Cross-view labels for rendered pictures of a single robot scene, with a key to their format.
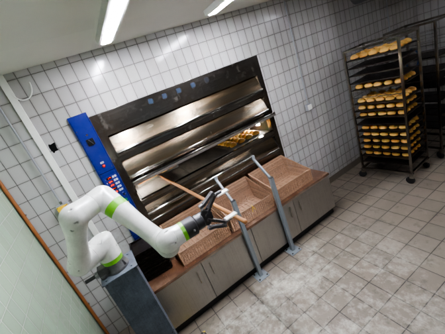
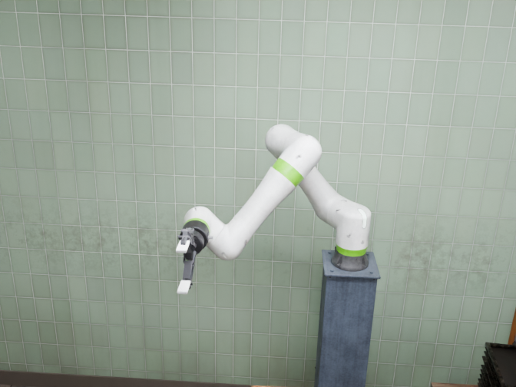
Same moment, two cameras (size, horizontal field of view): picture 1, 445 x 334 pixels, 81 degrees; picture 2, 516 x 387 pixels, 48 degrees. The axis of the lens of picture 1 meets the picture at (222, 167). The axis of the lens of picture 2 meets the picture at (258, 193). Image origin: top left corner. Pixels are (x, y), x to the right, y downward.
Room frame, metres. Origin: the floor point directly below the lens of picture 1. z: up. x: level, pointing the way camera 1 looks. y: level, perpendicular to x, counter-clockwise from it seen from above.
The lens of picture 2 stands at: (1.99, -1.21, 2.32)
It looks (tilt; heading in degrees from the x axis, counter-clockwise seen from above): 22 degrees down; 116
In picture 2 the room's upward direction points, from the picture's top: 1 degrees clockwise
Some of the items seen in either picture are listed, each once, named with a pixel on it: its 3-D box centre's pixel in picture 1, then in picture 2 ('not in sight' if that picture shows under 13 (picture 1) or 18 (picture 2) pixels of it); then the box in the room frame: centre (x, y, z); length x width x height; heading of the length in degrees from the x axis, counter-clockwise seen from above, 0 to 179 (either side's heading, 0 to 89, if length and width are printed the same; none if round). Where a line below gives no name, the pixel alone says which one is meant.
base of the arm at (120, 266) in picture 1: (106, 268); (348, 249); (1.40, 0.89, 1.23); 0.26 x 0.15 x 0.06; 113
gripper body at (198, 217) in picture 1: (203, 219); (190, 246); (1.09, 0.17, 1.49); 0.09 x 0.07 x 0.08; 114
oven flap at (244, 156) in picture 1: (218, 173); not in sight; (2.82, 0.07, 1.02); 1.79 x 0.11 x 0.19; 113
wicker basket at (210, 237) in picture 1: (194, 230); not in sight; (2.34, 0.50, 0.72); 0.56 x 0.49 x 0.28; 113
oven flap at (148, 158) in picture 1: (202, 132); not in sight; (2.82, 0.07, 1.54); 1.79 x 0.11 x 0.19; 113
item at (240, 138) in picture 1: (234, 137); not in sight; (3.45, -0.29, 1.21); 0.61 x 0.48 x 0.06; 23
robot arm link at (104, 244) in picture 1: (104, 249); (351, 226); (1.41, 0.85, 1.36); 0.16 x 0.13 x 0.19; 145
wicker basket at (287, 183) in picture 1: (279, 176); not in sight; (2.81, -0.60, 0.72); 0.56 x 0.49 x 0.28; 113
